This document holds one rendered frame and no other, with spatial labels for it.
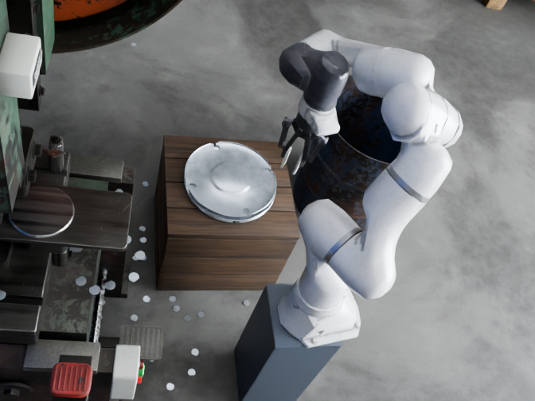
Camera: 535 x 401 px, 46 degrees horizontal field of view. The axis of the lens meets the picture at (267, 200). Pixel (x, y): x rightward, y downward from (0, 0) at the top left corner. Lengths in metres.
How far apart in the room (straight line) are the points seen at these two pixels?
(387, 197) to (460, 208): 1.46
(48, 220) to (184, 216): 0.64
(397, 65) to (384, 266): 0.42
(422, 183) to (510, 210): 1.61
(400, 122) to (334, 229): 0.27
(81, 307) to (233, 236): 0.63
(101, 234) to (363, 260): 0.54
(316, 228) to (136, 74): 1.55
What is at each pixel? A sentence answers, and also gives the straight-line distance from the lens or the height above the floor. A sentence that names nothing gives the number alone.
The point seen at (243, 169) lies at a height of 0.37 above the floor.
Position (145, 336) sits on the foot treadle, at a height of 0.16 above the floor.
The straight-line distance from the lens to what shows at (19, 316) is 1.31.
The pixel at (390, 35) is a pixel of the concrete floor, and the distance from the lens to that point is 3.39.
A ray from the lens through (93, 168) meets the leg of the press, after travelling 1.57.
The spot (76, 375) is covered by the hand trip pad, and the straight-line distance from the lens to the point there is 1.19.
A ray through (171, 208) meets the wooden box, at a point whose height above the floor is 0.35.
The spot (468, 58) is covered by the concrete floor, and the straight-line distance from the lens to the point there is 3.50.
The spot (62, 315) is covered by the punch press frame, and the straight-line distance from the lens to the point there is 1.37.
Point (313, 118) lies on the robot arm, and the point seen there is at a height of 0.80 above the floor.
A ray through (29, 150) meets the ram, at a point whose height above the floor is 0.97.
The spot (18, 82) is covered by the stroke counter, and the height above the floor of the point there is 1.32.
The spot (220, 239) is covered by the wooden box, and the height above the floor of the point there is 0.33.
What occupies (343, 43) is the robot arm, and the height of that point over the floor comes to 0.94.
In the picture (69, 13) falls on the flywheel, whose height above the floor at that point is 1.01.
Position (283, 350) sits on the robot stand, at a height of 0.43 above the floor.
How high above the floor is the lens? 1.88
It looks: 52 degrees down
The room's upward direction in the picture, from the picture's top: 22 degrees clockwise
